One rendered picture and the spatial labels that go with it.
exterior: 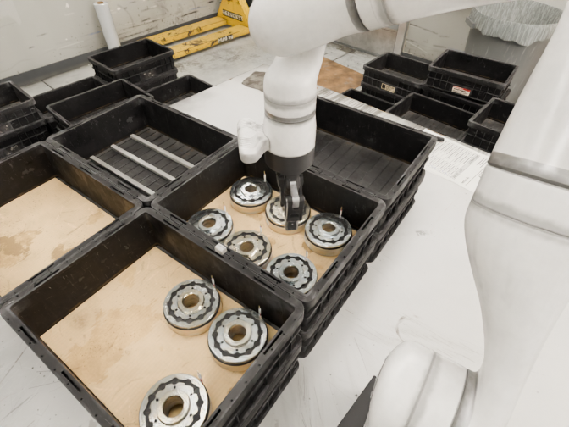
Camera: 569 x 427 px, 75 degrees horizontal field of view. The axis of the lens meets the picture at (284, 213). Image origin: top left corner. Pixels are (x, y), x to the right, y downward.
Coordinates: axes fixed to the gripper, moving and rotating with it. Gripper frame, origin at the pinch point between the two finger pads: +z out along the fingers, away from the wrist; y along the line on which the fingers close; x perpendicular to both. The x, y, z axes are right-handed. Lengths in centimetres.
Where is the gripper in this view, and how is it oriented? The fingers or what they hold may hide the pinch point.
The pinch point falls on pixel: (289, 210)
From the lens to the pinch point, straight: 64.0
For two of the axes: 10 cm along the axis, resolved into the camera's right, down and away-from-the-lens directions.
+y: -1.4, -7.0, 7.0
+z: 0.0, 7.1, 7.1
